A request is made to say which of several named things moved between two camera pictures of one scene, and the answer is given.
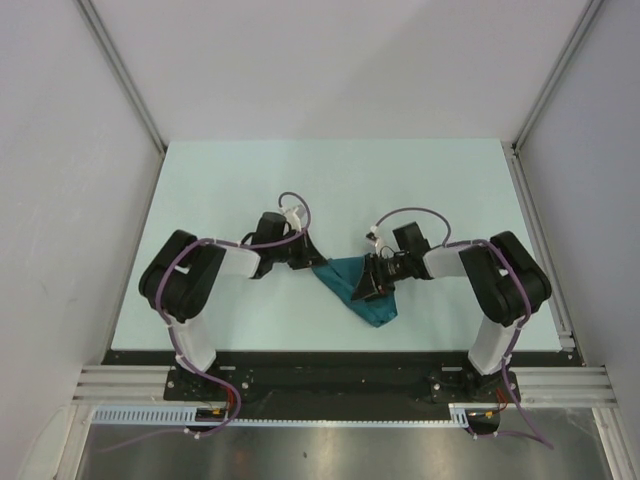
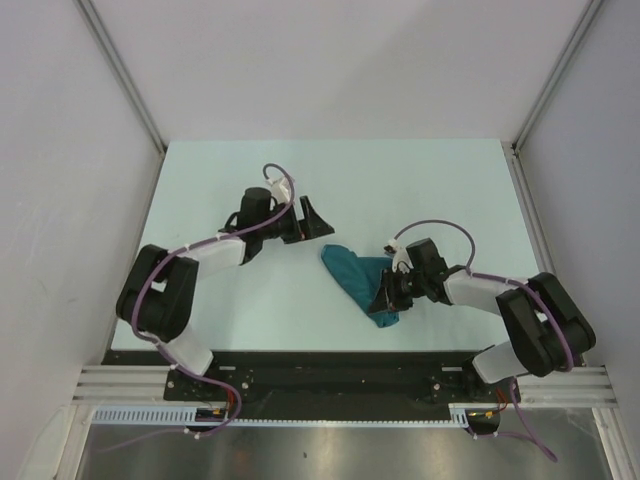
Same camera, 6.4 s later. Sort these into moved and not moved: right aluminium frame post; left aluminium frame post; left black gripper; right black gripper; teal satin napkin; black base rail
Moved: teal satin napkin; left black gripper; right black gripper
Not moved: black base rail; right aluminium frame post; left aluminium frame post
